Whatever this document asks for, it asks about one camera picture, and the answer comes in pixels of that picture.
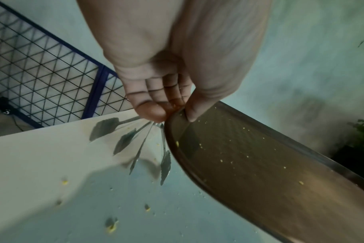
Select blue wire mesh rack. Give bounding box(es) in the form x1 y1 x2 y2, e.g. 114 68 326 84
0 0 135 129

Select steel spoon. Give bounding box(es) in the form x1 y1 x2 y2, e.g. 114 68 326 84
90 116 141 143
129 123 156 176
113 121 153 156
159 123 172 186

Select round steel plate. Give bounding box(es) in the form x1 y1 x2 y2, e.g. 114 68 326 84
164 100 364 243

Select person's left hand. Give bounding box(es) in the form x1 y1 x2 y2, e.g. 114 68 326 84
76 0 273 123

